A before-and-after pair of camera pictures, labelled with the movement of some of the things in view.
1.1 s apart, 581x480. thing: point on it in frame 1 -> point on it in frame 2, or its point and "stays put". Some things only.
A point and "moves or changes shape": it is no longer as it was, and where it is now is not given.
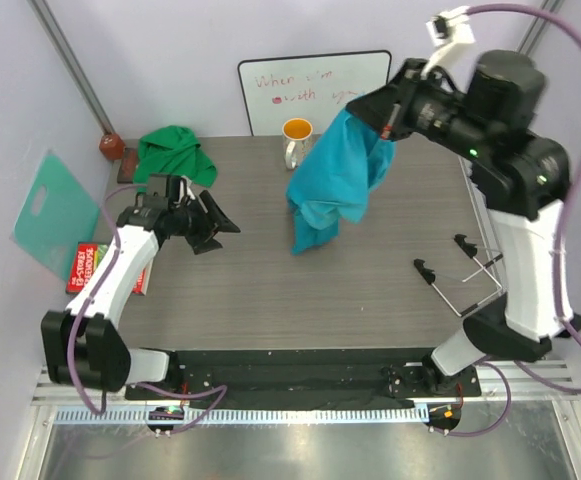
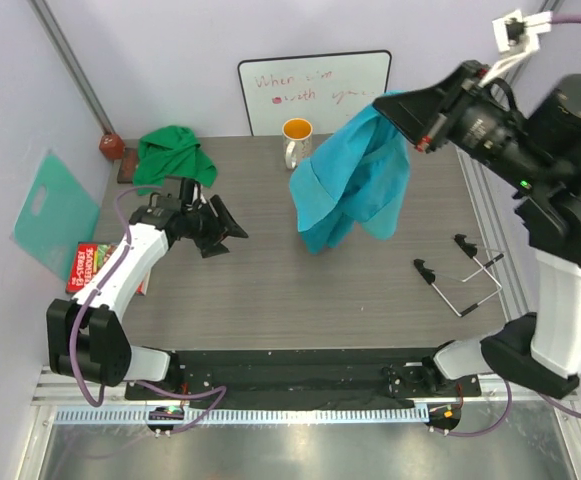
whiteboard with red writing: [314, 86] stays put
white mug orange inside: [297, 133] stays put
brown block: [112, 146] stays put
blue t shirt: [333, 180] moves or changes shape
